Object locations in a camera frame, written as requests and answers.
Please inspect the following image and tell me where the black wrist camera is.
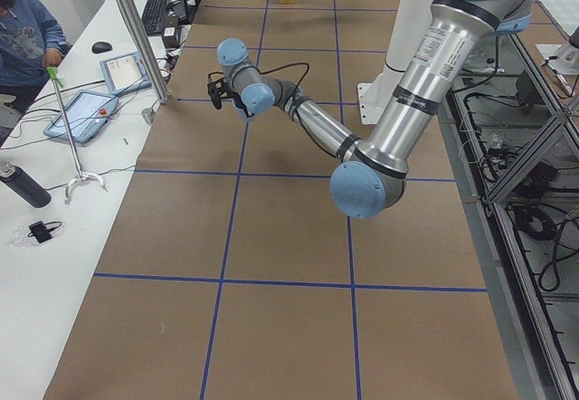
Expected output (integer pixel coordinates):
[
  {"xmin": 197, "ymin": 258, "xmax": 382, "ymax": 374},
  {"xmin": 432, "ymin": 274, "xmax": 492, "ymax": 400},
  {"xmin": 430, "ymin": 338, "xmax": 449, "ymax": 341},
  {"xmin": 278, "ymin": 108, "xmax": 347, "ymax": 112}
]
[{"xmin": 207, "ymin": 71, "xmax": 227, "ymax": 110}]

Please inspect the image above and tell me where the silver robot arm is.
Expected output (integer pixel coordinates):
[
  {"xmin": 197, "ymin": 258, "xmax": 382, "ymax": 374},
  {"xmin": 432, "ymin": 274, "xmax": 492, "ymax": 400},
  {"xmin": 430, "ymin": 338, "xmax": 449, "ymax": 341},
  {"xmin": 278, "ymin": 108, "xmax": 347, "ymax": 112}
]
[{"xmin": 207, "ymin": 0, "xmax": 531, "ymax": 218}]

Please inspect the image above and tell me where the upper blue teach pendant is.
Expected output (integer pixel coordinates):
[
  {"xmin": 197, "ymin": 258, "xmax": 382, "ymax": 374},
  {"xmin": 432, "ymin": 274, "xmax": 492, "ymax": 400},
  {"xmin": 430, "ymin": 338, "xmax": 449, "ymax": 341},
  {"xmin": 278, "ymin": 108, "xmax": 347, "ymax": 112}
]
[{"xmin": 100, "ymin": 52, "xmax": 151, "ymax": 96}]

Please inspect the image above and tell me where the black water bottle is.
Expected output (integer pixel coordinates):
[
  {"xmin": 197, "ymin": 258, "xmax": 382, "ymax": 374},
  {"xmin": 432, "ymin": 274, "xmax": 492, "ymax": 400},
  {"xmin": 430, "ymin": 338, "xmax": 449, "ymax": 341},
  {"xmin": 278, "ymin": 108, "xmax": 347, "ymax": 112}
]
[{"xmin": 1, "ymin": 161, "xmax": 52, "ymax": 208}]

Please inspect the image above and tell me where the lower blue teach pendant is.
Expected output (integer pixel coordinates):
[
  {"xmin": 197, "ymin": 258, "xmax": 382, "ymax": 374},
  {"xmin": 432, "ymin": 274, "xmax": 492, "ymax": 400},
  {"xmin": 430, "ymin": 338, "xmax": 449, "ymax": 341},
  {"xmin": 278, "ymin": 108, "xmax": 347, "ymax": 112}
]
[{"xmin": 65, "ymin": 90, "xmax": 119, "ymax": 144}]

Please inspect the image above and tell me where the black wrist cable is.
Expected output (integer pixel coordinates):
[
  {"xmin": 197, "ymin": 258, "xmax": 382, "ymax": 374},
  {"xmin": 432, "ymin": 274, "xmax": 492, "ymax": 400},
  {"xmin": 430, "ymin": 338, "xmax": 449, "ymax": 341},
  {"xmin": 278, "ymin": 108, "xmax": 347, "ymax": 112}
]
[{"xmin": 257, "ymin": 62, "xmax": 311, "ymax": 102}]

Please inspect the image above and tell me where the black computer mouse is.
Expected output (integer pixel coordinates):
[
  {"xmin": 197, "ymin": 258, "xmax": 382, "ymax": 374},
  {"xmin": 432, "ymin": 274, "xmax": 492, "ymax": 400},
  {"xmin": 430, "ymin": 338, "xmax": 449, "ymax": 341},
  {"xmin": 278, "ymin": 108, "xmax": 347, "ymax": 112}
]
[{"xmin": 91, "ymin": 42, "xmax": 112, "ymax": 54}]

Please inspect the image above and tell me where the aluminium frame post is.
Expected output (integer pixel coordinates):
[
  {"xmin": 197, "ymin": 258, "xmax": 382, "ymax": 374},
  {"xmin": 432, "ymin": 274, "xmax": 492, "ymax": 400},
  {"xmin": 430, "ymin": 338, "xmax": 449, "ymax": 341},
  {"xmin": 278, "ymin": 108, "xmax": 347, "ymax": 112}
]
[{"xmin": 116, "ymin": 0, "xmax": 169, "ymax": 105}]

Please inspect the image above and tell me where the person in blue hoodie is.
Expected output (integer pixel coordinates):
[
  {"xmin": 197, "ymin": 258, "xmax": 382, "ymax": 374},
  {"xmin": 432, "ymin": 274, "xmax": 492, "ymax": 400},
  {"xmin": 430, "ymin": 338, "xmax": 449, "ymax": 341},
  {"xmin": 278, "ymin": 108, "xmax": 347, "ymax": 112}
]
[{"xmin": 1, "ymin": 0, "xmax": 71, "ymax": 112}]

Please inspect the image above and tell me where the black keyboard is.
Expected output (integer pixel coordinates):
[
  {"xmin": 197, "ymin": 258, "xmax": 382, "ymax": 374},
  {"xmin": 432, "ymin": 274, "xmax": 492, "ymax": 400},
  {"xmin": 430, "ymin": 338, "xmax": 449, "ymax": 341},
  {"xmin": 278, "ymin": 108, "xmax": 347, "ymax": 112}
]
[{"xmin": 141, "ymin": 0, "xmax": 171, "ymax": 36}]

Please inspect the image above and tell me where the small black adapter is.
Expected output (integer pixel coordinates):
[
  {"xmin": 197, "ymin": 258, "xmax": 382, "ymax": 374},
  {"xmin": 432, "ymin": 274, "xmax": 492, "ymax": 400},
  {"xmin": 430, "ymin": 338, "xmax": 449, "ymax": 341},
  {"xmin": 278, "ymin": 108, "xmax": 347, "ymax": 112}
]
[{"xmin": 28, "ymin": 221, "xmax": 62, "ymax": 243}]

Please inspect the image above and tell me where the metal reacher grabber tool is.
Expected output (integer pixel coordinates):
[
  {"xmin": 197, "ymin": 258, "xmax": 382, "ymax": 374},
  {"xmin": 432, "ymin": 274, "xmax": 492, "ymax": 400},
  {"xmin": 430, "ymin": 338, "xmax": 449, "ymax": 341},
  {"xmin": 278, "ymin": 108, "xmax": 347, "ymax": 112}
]
[{"xmin": 47, "ymin": 67, "xmax": 107, "ymax": 205}]

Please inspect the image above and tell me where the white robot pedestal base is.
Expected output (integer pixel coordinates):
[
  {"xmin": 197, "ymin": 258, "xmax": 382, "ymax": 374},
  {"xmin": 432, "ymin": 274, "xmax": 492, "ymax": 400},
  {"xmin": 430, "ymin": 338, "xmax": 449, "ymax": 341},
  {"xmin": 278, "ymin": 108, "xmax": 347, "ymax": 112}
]
[{"xmin": 356, "ymin": 0, "xmax": 447, "ymax": 126}]

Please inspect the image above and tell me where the blue teach pendant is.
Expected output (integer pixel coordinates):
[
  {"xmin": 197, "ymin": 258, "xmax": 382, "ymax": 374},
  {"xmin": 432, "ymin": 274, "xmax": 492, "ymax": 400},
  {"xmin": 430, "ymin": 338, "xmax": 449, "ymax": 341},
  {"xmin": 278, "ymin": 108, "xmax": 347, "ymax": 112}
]
[
  {"xmin": 100, "ymin": 52, "xmax": 151, "ymax": 96},
  {"xmin": 65, "ymin": 90, "xmax": 119, "ymax": 144}
]

